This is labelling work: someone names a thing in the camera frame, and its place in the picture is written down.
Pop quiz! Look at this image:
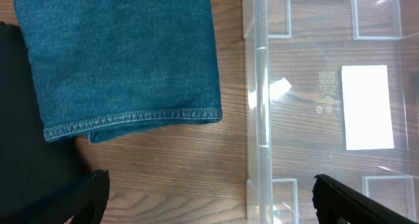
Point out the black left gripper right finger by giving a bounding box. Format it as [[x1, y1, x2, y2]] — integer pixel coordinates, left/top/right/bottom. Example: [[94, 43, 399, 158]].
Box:
[[312, 174, 414, 224]]

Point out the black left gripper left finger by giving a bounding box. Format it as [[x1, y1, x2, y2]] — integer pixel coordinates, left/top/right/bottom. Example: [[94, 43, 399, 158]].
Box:
[[1, 170, 110, 224]]

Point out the black cloth under left arm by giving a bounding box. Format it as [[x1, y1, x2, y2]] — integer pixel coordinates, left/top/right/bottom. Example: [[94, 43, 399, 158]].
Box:
[[1, 23, 90, 216]]

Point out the white label in container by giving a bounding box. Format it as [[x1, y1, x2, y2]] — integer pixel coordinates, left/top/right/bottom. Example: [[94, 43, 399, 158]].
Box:
[[341, 65, 394, 151]]

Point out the clear plastic container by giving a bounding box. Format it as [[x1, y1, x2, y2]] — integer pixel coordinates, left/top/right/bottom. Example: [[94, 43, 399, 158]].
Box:
[[242, 0, 418, 223]]

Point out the blue denim folded cloth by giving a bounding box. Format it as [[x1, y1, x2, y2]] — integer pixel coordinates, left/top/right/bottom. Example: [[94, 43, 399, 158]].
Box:
[[13, 0, 223, 143]]

